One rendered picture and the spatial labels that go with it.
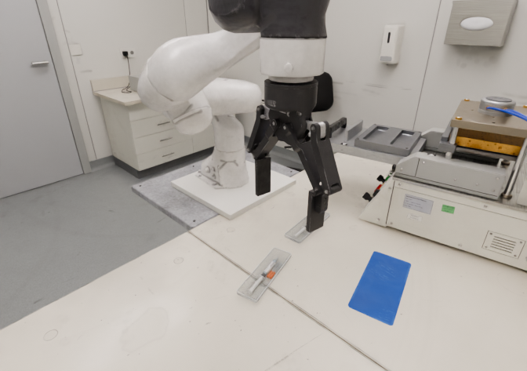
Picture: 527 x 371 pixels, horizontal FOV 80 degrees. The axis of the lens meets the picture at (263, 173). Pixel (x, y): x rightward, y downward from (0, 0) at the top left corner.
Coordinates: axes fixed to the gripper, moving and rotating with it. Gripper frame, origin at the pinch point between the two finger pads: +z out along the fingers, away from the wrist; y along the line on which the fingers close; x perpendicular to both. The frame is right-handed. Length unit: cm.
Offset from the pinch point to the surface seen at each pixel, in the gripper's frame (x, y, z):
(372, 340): 13.5, 12.5, 31.2
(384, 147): 54, -17, 7
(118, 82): 39, -298, 25
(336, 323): 10.6, 5.4, 31.1
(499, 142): 63, 8, 0
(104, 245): -17, -162, 105
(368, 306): 19.9, 6.5, 31.1
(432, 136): 77, -15, 8
